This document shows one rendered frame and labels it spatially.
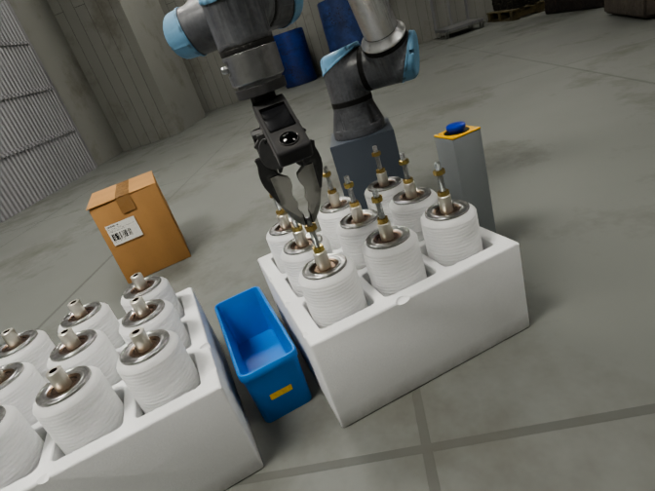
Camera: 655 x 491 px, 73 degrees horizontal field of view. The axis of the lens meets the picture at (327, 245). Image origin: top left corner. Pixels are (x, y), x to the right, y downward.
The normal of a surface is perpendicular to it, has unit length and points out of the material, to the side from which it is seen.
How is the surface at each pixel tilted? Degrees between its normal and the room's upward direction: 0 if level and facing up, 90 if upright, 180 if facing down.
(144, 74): 90
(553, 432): 0
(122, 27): 90
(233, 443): 90
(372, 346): 90
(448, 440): 0
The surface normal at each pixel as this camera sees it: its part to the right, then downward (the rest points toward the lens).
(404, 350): 0.34, 0.31
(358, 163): -0.04, 0.44
